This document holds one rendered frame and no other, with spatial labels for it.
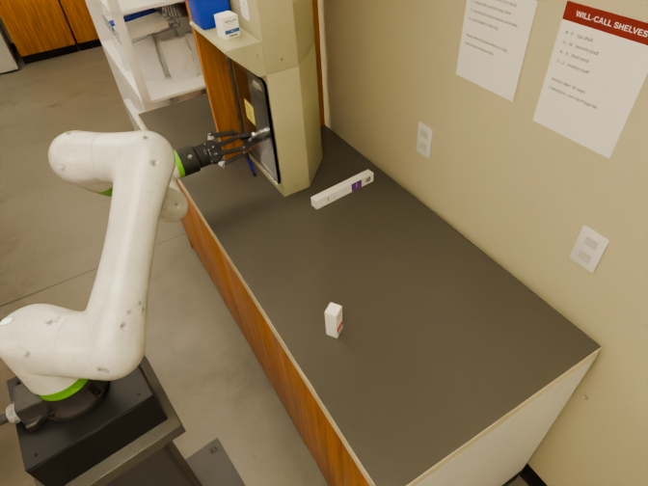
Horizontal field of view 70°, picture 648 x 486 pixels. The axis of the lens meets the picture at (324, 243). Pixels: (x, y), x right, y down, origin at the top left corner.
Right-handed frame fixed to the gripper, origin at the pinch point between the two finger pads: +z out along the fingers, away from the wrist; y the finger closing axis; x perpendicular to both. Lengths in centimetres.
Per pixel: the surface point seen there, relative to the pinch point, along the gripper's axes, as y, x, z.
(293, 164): -13.6, -0.7, 10.8
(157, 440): -66, -41, -62
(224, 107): 18.4, 20.5, 0.9
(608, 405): -114, -62, 48
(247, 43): 20.6, -29.2, 1.3
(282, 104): 4.2, -16.4, 9.1
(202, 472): -115, 43, -63
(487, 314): -76, -52, 28
